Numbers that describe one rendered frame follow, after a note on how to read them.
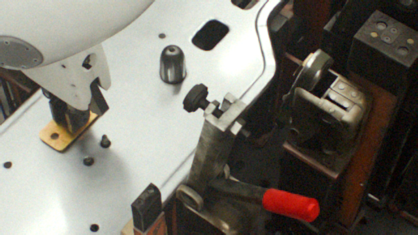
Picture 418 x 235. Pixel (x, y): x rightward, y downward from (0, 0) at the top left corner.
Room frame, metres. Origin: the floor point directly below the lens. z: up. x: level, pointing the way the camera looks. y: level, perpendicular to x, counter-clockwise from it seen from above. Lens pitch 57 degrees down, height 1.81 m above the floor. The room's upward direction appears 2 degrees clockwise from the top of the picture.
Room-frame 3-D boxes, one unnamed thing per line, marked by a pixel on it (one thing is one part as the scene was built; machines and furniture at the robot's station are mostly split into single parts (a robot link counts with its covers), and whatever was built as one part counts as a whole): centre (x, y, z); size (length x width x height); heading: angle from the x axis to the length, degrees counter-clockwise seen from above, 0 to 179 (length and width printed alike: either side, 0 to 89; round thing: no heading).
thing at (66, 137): (0.52, 0.16, 1.01); 0.08 x 0.04 x 0.01; 145
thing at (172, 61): (0.60, 0.05, 1.02); 0.03 x 0.03 x 0.07
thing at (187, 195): (0.39, 0.02, 1.06); 0.03 x 0.01 x 0.03; 55
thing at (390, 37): (0.57, -0.19, 0.91); 0.07 x 0.05 x 0.42; 55
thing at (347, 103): (0.53, -0.14, 0.88); 0.11 x 0.09 x 0.37; 55
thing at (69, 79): (0.52, 0.16, 1.14); 0.10 x 0.07 x 0.11; 55
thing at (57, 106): (0.53, 0.18, 1.04); 0.03 x 0.03 x 0.07; 55
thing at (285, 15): (0.73, -0.04, 0.84); 0.12 x 0.05 x 0.29; 55
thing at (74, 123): (0.51, 0.14, 1.04); 0.03 x 0.03 x 0.07; 55
